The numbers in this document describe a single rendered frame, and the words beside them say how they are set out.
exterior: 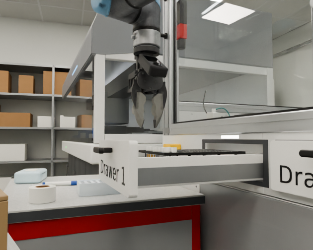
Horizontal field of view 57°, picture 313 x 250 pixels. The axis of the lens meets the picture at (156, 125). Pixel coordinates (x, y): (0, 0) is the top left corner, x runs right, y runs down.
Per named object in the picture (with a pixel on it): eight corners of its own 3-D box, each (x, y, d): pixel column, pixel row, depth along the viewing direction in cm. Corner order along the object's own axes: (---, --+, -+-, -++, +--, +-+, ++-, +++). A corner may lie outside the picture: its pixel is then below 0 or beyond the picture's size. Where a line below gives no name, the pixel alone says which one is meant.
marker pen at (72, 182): (42, 186, 103) (42, 182, 103) (42, 186, 104) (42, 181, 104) (82, 184, 107) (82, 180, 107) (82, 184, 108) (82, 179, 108)
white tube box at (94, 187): (79, 196, 85) (79, 183, 85) (76, 191, 93) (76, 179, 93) (120, 194, 90) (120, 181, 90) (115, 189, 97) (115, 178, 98)
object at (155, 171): (135, 189, 57) (135, 157, 57) (106, 173, 80) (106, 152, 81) (288, 178, 72) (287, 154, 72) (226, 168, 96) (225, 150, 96)
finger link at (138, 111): (136, 128, 80) (140, 95, 81) (143, 127, 74) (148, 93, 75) (125, 126, 79) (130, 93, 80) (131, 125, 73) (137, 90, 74)
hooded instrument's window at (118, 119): (92, 143, 148) (93, 56, 150) (63, 140, 313) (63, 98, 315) (266, 142, 191) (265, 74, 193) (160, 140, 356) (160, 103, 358)
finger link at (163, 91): (166, 108, 79) (162, 76, 79) (169, 107, 77) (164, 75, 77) (150, 110, 77) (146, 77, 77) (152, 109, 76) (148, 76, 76)
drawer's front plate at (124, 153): (128, 199, 54) (129, 140, 55) (98, 179, 81) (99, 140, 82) (137, 198, 55) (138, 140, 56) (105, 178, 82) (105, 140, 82)
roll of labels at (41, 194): (44, 197, 84) (44, 183, 84) (61, 200, 81) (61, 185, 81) (22, 202, 78) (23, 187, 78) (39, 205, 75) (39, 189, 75)
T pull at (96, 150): (99, 154, 63) (99, 147, 63) (93, 152, 70) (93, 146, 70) (115, 153, 65) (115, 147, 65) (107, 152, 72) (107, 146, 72)
